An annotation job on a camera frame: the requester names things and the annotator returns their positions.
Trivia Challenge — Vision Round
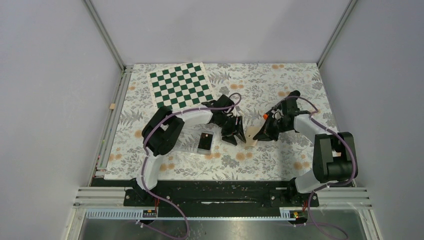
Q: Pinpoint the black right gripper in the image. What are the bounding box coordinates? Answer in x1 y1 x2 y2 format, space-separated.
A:
253 114 292 142

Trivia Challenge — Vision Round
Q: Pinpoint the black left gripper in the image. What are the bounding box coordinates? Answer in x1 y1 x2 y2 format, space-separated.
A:
216 113 246 146

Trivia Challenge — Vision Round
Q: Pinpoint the beige leather card holder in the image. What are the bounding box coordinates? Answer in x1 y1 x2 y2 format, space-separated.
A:
244 126 261 148

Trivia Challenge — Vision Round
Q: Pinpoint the stack of credit cards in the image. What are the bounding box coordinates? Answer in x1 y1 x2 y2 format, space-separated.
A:
197 132 214 151

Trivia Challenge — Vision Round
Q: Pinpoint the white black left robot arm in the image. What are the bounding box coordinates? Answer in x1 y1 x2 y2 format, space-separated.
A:
135 92 247 206

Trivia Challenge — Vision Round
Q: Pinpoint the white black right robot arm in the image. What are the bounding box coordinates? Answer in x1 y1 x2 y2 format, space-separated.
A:
253 90 358 206

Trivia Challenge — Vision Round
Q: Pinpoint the clear plastic card box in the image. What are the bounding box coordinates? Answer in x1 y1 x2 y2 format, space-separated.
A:
173 128 215 155

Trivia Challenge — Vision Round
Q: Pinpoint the floral patterned table mat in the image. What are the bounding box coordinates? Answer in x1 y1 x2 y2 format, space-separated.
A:
104 62 338 185

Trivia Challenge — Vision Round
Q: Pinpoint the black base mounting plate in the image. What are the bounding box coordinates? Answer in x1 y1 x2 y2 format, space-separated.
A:
123 180 319 215

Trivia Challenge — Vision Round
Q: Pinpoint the green white checkerboard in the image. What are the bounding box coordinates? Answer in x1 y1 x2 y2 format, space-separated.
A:
147 62 216 110

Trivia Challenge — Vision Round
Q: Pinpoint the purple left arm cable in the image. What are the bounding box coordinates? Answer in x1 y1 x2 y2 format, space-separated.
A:
135 92 242 240

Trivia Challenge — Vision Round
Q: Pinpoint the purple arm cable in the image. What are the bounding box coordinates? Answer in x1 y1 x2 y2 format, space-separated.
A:
135 92 242 240
271 96 359 240

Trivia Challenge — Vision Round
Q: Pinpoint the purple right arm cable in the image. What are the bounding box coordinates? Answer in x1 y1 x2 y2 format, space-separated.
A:
271 96 359 240

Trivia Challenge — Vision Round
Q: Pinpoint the white slotted cable duct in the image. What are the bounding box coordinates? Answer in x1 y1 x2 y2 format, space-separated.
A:
84 207 297 221

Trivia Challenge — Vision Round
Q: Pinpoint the aluminium frame rail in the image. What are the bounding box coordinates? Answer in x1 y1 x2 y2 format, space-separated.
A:
82 0 134 191

